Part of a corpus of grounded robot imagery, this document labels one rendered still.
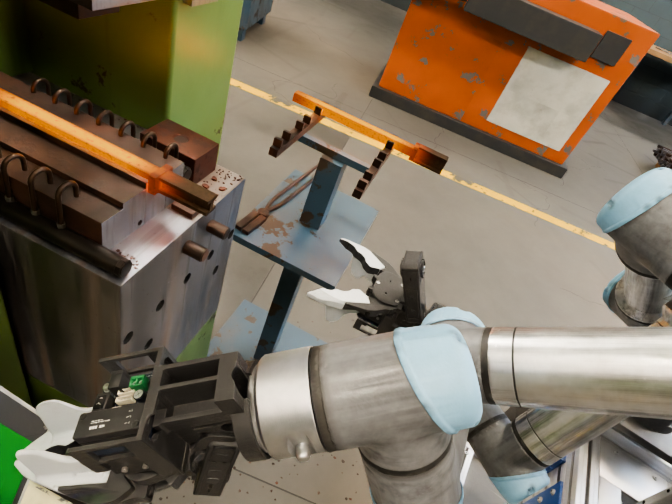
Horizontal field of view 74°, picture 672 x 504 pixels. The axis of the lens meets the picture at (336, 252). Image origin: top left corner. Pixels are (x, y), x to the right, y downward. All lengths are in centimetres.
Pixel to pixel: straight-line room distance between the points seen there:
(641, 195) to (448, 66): 353
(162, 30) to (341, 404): 81
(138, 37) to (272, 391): 82
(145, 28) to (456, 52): 337
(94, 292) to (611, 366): 68
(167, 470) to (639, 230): 62
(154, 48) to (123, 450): 79
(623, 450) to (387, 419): 96
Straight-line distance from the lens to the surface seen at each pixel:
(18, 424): 53
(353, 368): 31
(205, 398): 34
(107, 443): 34
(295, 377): 31
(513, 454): 76
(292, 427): 32
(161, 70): 100
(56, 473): 43
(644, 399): 44
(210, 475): 42
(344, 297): 65
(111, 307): 78
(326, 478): 163
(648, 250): 71
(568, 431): 73
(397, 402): 30
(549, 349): 44
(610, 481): 116
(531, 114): 431
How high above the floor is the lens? 146
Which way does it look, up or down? 40 degrees down
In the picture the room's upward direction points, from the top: 23 degrees clockwise
